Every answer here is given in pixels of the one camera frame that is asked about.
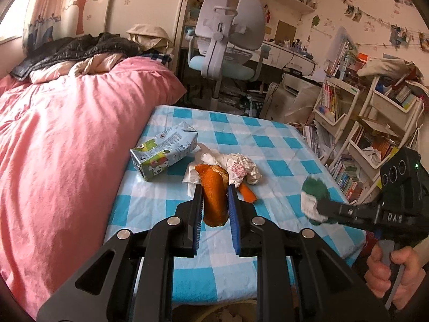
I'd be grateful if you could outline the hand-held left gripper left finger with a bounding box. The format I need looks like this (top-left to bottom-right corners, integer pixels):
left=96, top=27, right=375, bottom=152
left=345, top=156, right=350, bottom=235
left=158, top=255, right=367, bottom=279
left=36, top=184, right=204, bottom=322

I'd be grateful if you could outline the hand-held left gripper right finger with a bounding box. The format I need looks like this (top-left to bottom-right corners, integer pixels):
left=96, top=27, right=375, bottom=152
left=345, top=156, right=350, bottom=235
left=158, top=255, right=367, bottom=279
left=228, top=184, right=391, bottom=322

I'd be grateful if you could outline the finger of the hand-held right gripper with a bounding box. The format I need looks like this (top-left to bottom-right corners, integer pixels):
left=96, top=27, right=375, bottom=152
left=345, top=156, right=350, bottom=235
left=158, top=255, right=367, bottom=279
left=317, top=199, right=381, bottom=231

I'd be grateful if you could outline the large orange peel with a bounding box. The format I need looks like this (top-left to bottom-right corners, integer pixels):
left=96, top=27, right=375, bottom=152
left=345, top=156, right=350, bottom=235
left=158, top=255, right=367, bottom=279
left=195, top=164, right=230, bottom=227

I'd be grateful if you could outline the person's right hand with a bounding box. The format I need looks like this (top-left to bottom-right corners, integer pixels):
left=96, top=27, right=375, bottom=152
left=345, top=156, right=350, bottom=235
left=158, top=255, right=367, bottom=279
left=365, top=243, right=426, bottom=297

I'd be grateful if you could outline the small orange peel piece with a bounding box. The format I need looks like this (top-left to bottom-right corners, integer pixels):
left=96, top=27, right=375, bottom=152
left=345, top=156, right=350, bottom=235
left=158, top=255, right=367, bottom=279
left=239, top=183, right=257, bottom=203

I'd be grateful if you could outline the row of colourful books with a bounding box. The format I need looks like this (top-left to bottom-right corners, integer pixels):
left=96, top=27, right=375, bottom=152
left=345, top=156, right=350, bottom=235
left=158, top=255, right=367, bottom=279
left=330, top=156, right=369, bottom=205

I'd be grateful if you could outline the white crumpled tissue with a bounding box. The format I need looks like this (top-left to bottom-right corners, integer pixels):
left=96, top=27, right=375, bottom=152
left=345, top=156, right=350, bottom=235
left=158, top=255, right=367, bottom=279
left=183, top=142, right=232, bottom=193

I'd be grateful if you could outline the blue white checkered tablecloth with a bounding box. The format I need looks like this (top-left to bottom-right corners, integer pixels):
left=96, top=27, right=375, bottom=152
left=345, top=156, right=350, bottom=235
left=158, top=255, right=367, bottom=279
left=104, top=105, right=366, bottom=306

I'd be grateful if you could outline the light blue drink carton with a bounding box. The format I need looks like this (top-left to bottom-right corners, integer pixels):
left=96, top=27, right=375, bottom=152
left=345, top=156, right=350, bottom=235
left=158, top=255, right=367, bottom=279
left=130, top=122, right=198, bottom=182

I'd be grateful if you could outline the narrow white book rack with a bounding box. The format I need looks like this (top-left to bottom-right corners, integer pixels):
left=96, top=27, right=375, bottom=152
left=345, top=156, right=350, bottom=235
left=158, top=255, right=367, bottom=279
left=313, top=74, right=361, bottom=165

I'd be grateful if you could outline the wide white book rack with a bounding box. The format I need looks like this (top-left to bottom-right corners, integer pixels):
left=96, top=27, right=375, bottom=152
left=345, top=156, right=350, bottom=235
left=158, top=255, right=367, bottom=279
left=347, top=74, right=424, bottom=192

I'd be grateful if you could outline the pile of magazines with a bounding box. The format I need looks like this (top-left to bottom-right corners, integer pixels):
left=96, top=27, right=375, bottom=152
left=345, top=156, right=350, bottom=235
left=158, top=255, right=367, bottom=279
left=221, top=87, right=269, bottom=115

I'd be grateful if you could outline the white printer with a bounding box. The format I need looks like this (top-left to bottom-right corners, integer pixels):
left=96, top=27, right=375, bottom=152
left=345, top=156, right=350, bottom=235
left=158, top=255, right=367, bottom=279
left=282, top=74, right=322, bottom=96

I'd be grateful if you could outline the pink duvet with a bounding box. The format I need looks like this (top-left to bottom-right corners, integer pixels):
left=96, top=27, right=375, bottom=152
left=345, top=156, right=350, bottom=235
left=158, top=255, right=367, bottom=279
left=0, top=56, right=187, bottom=319

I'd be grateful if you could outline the beige cloth on rack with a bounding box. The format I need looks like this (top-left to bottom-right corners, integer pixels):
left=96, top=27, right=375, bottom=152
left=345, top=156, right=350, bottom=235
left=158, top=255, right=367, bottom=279
left=357, top=58, right=416, bottom=81

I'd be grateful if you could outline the blue plaid pillow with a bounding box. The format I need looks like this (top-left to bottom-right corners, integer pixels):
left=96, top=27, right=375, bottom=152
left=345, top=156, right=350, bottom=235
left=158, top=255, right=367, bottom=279
left=141, top=51, right=173, bottom=64

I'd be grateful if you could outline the white desk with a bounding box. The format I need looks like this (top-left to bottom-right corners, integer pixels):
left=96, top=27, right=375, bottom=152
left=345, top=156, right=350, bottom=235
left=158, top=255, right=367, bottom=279
left=231, top=40, right=317, bottom=74

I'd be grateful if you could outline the grey blue desk chair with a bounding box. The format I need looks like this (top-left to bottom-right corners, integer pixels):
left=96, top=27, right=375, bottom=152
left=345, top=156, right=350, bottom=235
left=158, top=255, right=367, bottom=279
left=186, top=0, right=270, bottom=111

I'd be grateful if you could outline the beige pillow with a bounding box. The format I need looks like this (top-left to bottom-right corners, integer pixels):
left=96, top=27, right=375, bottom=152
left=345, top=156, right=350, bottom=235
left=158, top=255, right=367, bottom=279
left=127, top=24, right=175, bottom=52

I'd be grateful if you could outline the brown cork board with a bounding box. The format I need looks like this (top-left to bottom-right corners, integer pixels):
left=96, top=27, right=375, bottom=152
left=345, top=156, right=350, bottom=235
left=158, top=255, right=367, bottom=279
left=275, top=20, right=297, bottom=44

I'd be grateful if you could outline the pale peach quilt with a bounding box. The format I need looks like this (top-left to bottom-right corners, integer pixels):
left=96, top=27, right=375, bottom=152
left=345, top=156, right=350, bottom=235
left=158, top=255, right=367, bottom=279
left=29, top=54, right=126, bottom=84

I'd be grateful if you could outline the black puffer jacket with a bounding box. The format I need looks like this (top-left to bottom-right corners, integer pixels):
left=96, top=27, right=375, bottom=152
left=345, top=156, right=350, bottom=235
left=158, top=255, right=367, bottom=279
left=10, top=33, right=143, bottom=81

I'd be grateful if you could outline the pink printed curtain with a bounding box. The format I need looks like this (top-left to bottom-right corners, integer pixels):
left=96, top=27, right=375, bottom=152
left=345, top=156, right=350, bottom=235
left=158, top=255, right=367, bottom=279
left=22, top=0, right=81, bottom=54

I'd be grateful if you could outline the string of hanging photos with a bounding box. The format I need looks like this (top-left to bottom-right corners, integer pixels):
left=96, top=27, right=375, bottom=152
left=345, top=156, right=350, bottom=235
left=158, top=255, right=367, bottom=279
left=318, top=0, right=429, bottom=52

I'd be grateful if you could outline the tree wall sticker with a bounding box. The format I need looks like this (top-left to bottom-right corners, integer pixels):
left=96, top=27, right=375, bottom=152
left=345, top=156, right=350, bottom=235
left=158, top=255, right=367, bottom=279
left=65, top=0, right=103, bottom=36

